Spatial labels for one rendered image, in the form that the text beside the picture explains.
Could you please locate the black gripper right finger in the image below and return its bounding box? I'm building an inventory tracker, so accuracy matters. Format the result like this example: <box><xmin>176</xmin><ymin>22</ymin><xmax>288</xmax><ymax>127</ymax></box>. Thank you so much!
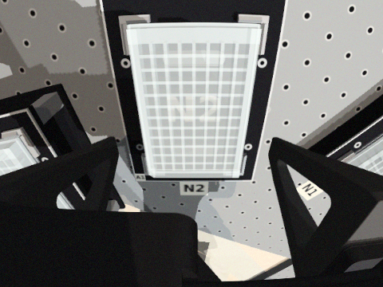
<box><xmin>268</xmin><ymin>137</ymin><xmax>383</xmax><ymax>277</ymax></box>

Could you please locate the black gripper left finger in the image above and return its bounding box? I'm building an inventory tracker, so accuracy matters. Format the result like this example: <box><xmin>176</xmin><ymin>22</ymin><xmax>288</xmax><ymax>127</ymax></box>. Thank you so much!
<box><xmin>0</xmin><ymin>136</ymin><xmax>119</xmax><ymax>211</ymax></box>

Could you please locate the white multi-well plate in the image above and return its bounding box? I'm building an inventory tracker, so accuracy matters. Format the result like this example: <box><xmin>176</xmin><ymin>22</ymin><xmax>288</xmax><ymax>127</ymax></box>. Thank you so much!
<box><xmin>0</xmin><ymin>136</ymin><xmax>75</xmax><ymax>210</ymax></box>
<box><xmin>126</xmin><ymin>22</ymin><xmax>262</xmax><ymax>178</ymax></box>
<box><xmin>347</xmin><ymin>132</ymin><xmax>383</xmax><ymax>175</ymax></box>

